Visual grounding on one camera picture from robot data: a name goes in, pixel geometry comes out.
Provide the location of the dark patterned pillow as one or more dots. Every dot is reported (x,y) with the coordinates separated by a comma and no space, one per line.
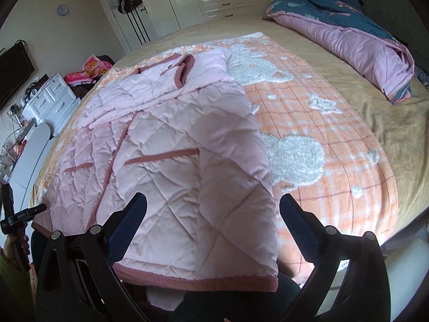
(423,78)

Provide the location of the round wall clock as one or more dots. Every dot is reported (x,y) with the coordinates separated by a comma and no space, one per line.
(62,10)

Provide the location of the white drawer chest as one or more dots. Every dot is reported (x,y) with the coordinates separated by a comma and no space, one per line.
(50,104)

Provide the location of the black television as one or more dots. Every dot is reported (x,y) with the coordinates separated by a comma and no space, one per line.
(13,73)

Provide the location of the pink quilted jacket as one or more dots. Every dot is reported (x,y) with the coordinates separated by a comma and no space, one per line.
(187,161)

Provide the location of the orange plaid blanket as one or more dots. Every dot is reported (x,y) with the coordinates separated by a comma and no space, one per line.
(335,124)

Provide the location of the person's left hand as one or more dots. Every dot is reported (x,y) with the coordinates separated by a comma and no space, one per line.
(24,246)

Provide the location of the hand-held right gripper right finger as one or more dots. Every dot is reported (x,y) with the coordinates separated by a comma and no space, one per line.
(298,224)

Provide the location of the person's legs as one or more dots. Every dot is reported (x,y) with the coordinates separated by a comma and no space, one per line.
(234,305)

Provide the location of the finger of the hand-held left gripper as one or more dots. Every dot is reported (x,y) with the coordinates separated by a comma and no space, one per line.
(35,210)

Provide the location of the person's left forearm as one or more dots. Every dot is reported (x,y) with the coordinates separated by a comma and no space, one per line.
(13,288)

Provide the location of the black striped hanging bag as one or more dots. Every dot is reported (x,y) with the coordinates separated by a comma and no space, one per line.
(124,5)

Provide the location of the bed with tan sheet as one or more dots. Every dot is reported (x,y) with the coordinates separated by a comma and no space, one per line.
(402,134)

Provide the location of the pink floral cloth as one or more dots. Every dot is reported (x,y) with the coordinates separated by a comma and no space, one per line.
(90,68)

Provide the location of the white curved board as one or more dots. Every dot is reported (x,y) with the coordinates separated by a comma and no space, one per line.
(30,161)

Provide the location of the white hanging bag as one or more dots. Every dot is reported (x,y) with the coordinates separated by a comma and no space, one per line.
(114,2)

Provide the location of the white door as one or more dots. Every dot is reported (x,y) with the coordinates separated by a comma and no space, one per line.
(134,30)

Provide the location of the blue and pink floral duvet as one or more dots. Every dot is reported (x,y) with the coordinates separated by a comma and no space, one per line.
(335,40)

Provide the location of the grey headboard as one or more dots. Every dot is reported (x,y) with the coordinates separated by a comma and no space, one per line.
(402,13)

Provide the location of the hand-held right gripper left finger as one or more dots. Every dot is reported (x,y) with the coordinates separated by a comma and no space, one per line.
(124,229)

